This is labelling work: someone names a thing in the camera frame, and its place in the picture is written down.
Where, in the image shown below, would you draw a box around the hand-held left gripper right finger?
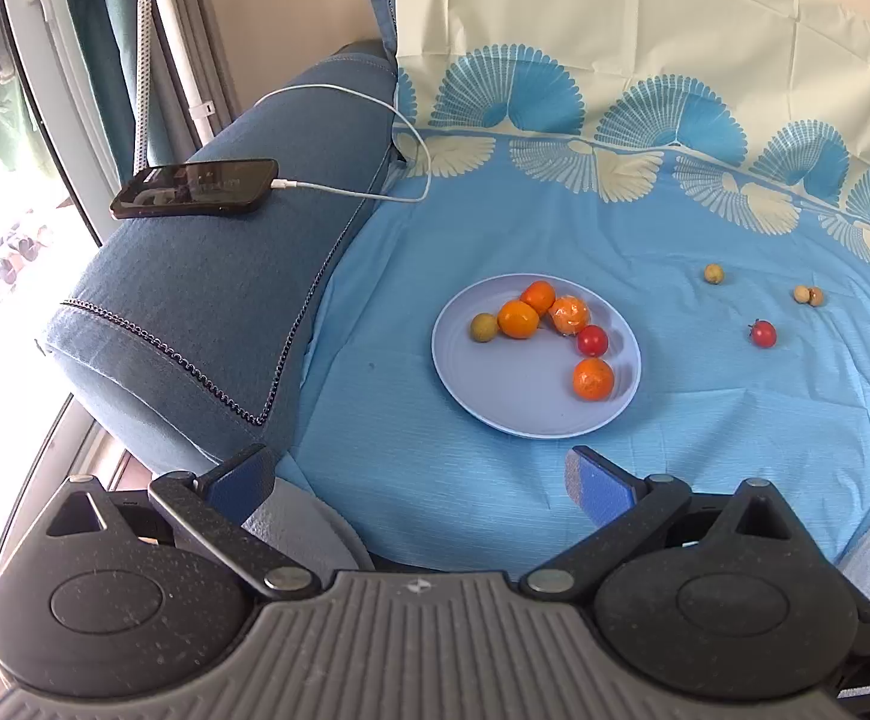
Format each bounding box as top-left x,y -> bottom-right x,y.
517,446 -> 807,601

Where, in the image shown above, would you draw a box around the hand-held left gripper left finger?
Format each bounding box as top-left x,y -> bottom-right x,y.
30,444 -> 321,601

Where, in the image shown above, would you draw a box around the light blue plate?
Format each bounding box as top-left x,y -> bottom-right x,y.
432,274 -> 641,440

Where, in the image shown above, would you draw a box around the plastic-wrapped orange mandarin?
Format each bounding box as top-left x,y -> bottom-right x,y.
548,295 -> 590,336

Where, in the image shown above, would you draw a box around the blue printed cloth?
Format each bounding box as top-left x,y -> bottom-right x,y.
277,0 -> 870,586

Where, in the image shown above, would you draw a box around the blue sofa armrest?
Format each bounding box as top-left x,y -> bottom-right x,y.
37,41 -> 406,477

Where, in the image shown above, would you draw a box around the black smartphone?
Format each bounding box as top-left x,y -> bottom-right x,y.
110,158 -> 280,221

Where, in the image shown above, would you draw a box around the grey shoes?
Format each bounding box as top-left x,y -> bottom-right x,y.
0,225 -> 53,282

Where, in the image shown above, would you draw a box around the metal stand pole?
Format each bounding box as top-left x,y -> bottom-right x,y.
131,0 -> 157,173

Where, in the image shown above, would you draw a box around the grey folded rack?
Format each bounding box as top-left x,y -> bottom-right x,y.
142,0 -> 241,147

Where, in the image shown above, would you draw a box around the green curtain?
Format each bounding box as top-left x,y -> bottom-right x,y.
60,0 -> 158,173

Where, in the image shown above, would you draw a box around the white charging cable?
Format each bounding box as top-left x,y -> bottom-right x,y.
251,85 -> 434,205

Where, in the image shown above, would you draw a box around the white window frame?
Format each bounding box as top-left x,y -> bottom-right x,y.
0,0 -> 117,248

